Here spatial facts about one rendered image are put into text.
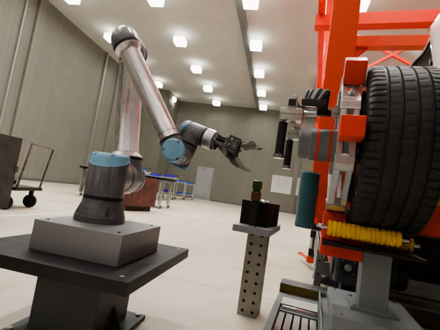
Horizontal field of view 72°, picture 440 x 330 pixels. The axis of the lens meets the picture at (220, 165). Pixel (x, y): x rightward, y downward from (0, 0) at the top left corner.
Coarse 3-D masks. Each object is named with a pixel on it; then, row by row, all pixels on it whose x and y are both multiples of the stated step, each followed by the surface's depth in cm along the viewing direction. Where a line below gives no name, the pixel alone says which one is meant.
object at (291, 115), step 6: (282, 108) 118; (288, 108) 118; (294, 108) 117; (300, 108) 116; (282, 114) 118; (288, 114) 117; (294, 114) 117; (300, 114) 116; (288, 120) 118; (294, 120) 117; (300, 120) 116
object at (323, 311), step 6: (324, 294) 149; (318, 300) 146; (324, 300) 145; (318, 306) 138; (324, 306) 135; (318, 312) 132; (324, 312) 127; (318, 318) 127; (324, 318) 120; (318, 324) 121; (324, 324) 114; (330, 324) 115
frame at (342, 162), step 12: (348, 96) 106; (360, 96) 105; (348, 108) 103; (360, 108) 102; (336, 120) 146; (336, 156) 103; (348, 156) 101; (336, 168) 104; (348, 168) 102; (336, 180) 107; (348, 180) 105; (336, 204) 113
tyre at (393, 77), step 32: (384, 96) 97; (416, 96) 94; (384, 128) 94; (416, 128) 92; (384, 160) 94; (416, 160) 91; (384, 192) 97; (416, 192) 94; (384, 224) 106; (416, 224) 101
